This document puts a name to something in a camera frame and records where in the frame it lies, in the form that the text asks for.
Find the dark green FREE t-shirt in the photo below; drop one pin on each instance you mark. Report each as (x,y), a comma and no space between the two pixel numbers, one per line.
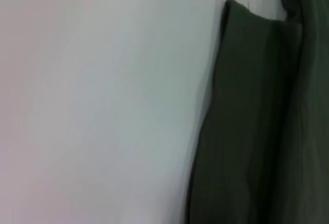
(257,105)

